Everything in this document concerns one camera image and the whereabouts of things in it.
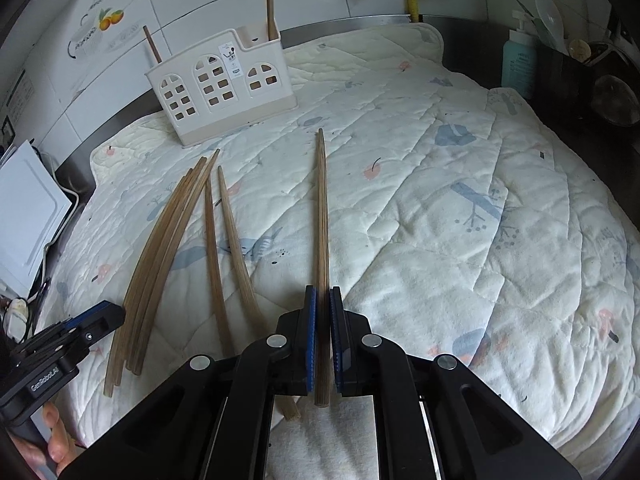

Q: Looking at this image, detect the glass pot lid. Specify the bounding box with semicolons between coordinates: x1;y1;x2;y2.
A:
591;74;640;127

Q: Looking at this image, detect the white power cable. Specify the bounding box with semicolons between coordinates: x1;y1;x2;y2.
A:
37;150;83;196

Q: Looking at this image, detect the bundle of wooden chopsticks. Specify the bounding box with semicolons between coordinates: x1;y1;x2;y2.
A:
102;149;221;401

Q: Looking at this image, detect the person's left hand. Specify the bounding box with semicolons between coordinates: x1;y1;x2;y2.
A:
10;402;77;477

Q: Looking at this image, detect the white microwave oven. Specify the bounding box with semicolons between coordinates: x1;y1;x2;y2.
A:
0;140;74;301

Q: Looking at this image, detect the white plastic utensil holder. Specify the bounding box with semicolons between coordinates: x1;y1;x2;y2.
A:
145;27;299;149

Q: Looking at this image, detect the dark container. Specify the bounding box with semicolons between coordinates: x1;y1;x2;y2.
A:
537;39;640;128

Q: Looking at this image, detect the white quilted printed mat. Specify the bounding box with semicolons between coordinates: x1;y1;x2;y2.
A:
37;22;640;480

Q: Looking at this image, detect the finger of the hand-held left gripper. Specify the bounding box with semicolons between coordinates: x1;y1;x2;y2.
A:
15;301;126;361

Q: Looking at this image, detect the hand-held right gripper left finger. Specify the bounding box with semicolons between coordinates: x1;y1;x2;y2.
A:
57;285;317;480

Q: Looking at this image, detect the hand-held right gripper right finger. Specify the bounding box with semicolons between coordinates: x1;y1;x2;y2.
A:
330;286;583;480

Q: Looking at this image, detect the teal pump soap bottle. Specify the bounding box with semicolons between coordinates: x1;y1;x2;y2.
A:
501;12;541;101

